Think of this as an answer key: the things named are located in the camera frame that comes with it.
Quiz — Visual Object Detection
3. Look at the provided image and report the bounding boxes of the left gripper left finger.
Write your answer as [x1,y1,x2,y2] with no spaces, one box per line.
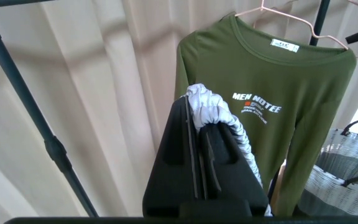
[142,95,204,218]

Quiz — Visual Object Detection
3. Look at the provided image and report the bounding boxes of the green printed t-shirt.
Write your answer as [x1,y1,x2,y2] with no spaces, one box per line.
[174,14,357,217]

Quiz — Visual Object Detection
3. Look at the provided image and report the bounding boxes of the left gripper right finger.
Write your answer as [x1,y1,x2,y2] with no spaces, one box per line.
[199,122,269,218]

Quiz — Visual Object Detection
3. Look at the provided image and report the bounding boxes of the black clothes rack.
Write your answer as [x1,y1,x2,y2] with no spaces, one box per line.
[0,0,331,218]

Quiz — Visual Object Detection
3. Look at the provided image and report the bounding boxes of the white laundry basket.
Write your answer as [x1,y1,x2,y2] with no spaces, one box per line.
[296,119,358,217]

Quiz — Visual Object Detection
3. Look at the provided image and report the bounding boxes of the pale grey shorts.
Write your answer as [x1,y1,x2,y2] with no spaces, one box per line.
[185,83,273,217]

